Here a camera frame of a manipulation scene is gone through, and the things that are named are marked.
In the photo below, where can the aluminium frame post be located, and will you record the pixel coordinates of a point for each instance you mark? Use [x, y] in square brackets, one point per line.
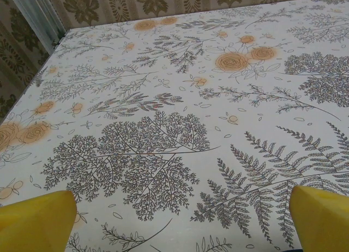
[35, 14]

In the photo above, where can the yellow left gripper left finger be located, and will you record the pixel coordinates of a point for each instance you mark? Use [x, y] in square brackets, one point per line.
[32, 224]

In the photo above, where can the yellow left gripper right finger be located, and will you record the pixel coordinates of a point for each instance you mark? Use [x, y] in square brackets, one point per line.
[324, 224]

